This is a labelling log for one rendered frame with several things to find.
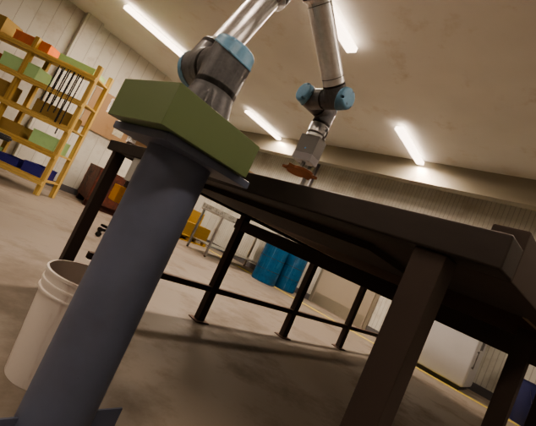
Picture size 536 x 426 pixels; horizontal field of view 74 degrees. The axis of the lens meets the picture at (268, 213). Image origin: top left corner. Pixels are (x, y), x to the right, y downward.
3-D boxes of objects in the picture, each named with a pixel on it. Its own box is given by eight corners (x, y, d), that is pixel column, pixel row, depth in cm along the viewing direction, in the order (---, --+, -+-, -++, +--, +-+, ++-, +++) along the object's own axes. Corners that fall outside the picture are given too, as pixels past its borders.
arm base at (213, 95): (198, 108, 82) (217, 71, 83) (161, 100, 91) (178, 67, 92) (235, 139, 94) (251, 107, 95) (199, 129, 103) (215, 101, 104)
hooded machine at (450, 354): (470, 390, 515) (504, 304, 526) (462, 393, 469) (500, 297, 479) (423, 364, 562) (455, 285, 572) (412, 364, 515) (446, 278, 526)
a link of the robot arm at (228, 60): (210, 72, 85) (235, 24, 86) (185, 74, 95) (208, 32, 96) (244, 101, 93) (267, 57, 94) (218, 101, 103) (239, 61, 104)
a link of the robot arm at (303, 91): (320, 79, 123) (337, 97, 131) (298, 81, 132) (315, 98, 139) (311, 100, 123) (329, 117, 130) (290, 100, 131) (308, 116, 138)
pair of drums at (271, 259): (298, 295, 736) (313, 261, 742) (268, 286, 657) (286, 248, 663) (276, 283, 779) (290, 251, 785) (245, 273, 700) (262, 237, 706)
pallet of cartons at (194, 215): (188, 237, 908) (199, 212, 913) (210, 250, 842) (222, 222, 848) (143, 221, 808) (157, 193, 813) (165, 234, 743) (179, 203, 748)
